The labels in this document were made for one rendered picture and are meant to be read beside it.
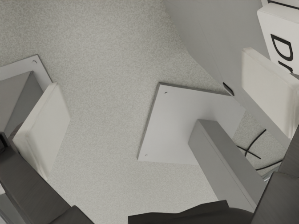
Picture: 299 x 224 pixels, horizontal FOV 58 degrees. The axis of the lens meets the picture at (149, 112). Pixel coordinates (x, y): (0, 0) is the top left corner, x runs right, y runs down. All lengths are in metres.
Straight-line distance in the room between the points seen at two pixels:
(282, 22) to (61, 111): 0.24
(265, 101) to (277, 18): 0.17
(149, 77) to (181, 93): 0.17
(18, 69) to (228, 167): 0.93
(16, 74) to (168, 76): 0.65
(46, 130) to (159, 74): 1.11
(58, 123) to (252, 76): 0.13
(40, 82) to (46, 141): 1.07
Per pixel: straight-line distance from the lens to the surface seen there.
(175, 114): 1.34
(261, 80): 0.18
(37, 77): 1.22
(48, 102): 0.17
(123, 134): 1.38
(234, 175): 1.10
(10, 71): 1.23
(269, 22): 0.36
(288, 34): 0.33
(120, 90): 1.26
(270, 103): 0.17
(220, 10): 0.54
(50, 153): 0.16
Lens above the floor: 1.13
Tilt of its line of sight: 58 degrees down
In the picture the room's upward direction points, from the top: 158 degrees clockwise
